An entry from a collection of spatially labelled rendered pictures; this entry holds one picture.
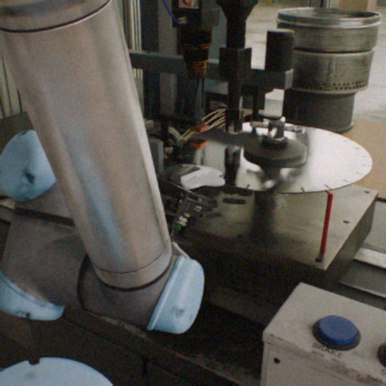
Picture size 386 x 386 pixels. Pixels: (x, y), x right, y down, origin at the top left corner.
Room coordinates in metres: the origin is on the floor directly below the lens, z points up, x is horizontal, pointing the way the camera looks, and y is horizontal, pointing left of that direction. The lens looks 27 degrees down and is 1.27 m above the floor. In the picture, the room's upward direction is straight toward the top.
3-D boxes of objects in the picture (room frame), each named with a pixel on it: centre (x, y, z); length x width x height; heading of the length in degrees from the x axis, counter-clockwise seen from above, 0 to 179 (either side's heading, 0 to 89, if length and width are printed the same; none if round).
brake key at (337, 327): (0.41, -0.16, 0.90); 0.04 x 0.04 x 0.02
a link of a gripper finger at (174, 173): (0.65, 0.02, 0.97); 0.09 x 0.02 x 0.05; 134
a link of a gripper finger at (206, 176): (0.67, -0.03, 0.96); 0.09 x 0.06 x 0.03; 134
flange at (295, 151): (0.81, -0.15, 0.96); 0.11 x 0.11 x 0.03
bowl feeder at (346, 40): (1.56, -0.41, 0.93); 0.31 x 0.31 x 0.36
